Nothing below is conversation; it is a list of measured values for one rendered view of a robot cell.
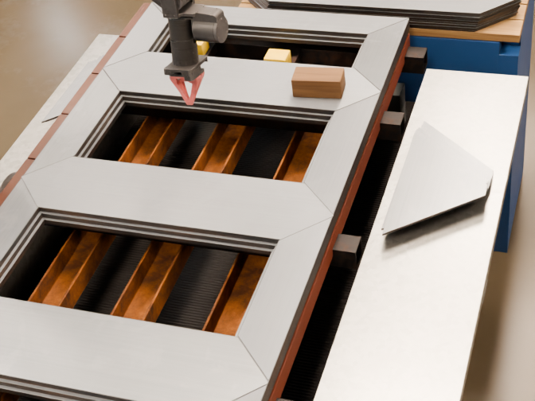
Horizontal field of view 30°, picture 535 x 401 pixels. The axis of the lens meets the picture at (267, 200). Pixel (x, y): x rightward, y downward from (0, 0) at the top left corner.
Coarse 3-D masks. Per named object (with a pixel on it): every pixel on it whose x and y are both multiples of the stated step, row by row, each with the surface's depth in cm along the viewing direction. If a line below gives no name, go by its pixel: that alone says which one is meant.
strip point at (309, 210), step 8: (304, 184) 216; (304, 192) 214; (312, 192) 214; (296, 200) 212; (304, 200) 212; (312, 200) 212; (320, 200) 211; (296, 208) 210; (304, 208) 210; (312, 208) 210; (320, 208) 210; (296, 216) 209; (304, 216) 208; (312, 216) 208; (320, 216) 208; (328, 216) 207; (288, 224) 207; (296, 224) 207; (304, 224) 206; (312, 224) 206; (288, 232) 205
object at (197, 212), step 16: (208, 176) 222; (224, 176) 221; (192, 192) 219; (208, 192) 218; (224, 192) 217; (192, 208) 214; (208, 208) 214; (176, 224) 211; (192, 224) 210; (208, 224) 210
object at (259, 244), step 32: (256, 32) 268; (288, 32) 265; (320, 32) 262; (128, 96) 251; (160, 96) 249; (96, 128) 242; (32, 224) 218; (64, 224) 220; (96, 224) 218; (128, 224) 215; (160, 224) 212; (320, 256) 202; (0, 288) 208; (256, 288) 198; (0, 384) 187; (32, 384) 184
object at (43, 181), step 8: (64, 160) 233; (48, 168) 231; (56, 168) 231; (40, 176) 229; (48, 176) 229; (56, 176) 228; (32, 184) 227; (40, 184) 227; (48, 184) 227; (32, 192) 225; (40, 192) 225; (40, 200) 222
